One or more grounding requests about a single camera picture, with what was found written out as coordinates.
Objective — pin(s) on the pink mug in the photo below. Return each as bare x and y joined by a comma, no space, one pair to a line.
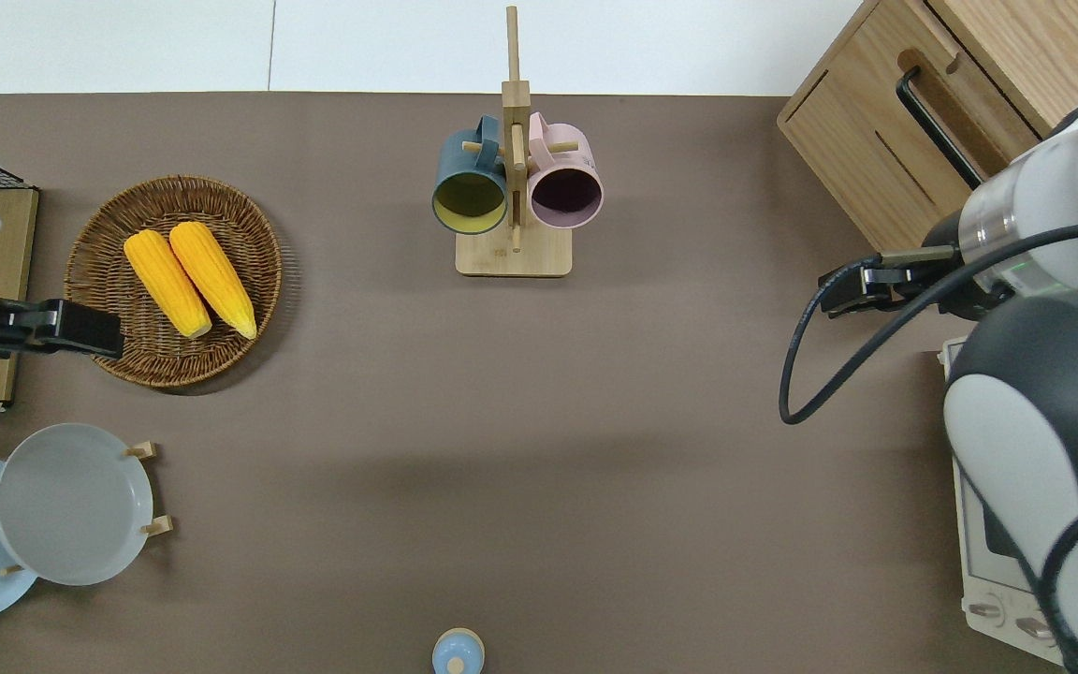
565,192

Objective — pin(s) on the grey plate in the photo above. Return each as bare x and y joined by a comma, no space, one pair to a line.
71,505

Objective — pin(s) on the yellow corn cob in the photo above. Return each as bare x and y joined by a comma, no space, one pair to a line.
213,276
165,281

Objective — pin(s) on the brown table mat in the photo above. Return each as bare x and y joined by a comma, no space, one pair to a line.
595,421

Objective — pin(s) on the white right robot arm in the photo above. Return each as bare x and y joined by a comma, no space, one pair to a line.
1016,449

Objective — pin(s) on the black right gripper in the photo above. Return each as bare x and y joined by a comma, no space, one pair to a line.
913,288

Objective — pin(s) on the wooden drawer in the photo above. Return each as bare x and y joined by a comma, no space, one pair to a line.
979,103

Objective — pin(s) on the wooden plate rack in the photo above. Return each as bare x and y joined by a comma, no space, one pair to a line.
148,526

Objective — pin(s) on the light blue dome bell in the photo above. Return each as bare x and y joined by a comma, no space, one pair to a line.
458,651

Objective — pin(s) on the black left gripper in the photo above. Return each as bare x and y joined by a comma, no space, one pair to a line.
29,328

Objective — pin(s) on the dark blue mug yellow inside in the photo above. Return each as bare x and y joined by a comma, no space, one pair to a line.
469,197

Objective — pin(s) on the bamboo mug tree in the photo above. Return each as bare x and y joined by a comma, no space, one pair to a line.
513,257

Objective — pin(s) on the wooden cabinet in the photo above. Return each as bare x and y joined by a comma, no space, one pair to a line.
1063,47

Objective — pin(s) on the brown wicker basket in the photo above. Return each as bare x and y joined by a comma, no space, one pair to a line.
109,243

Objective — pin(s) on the white toaster oven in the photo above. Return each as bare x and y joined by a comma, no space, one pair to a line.
974,571

